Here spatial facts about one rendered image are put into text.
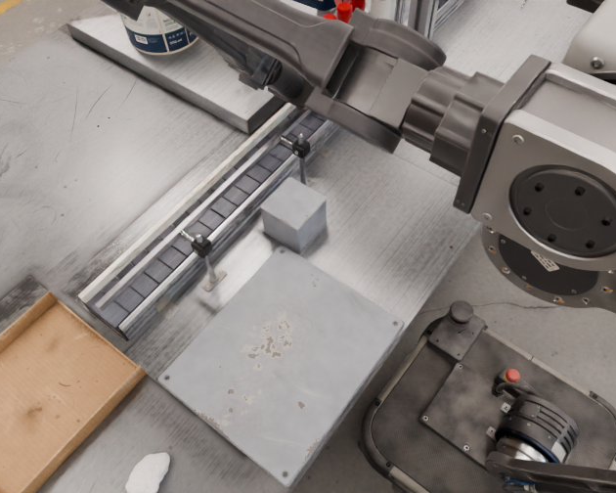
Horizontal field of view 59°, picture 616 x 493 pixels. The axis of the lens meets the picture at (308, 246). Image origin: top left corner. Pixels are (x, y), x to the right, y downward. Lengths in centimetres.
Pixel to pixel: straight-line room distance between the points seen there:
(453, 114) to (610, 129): 11
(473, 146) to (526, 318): 168
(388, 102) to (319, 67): 8
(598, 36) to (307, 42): 24
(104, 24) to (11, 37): 183
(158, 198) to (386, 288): 55
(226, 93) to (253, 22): 85
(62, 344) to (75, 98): 71
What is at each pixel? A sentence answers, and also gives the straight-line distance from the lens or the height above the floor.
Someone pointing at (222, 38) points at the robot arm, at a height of 126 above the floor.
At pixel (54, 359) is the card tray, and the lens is 115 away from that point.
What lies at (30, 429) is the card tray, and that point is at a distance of 112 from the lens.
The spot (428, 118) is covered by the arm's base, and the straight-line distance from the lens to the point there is 48.
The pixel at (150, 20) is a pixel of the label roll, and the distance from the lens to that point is 151.
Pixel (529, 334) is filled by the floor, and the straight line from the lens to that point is 208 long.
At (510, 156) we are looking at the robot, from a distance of 44.
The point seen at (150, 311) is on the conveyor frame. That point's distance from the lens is 110.
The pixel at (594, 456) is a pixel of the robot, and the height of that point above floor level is 24.
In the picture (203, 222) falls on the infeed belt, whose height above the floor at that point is 88.
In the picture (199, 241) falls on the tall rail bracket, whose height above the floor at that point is 98.
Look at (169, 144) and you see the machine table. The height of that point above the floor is 83.
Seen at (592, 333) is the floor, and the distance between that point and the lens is 217.
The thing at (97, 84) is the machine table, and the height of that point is 83.
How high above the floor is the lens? 179
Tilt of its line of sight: 57 degrees down
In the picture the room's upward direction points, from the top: 4 degrees counter-clockwise
